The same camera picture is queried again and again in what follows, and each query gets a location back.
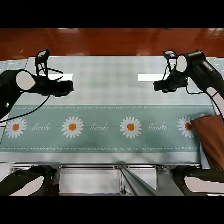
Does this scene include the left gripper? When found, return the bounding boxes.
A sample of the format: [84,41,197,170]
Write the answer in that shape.
[35,76,75,98]

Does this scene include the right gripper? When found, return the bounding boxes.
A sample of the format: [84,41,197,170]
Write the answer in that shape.
[153,70,189,94]

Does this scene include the brown garment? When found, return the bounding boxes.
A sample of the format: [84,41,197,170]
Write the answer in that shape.
[190,114,224,172]

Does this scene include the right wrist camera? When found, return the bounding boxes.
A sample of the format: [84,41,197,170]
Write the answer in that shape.
[161,50,179,81]

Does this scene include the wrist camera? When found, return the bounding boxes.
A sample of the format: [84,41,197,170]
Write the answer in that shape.
[161,50,179,81]
[34,49,64,81]

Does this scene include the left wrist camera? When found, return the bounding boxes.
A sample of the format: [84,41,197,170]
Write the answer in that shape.
[34,49,64,81]

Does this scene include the black cable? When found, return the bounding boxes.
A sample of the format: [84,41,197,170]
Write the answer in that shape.
[185,79,224,116]
[0,94,52,124]

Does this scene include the silver frame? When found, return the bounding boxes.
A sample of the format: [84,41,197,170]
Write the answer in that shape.
[0,161,224,197]

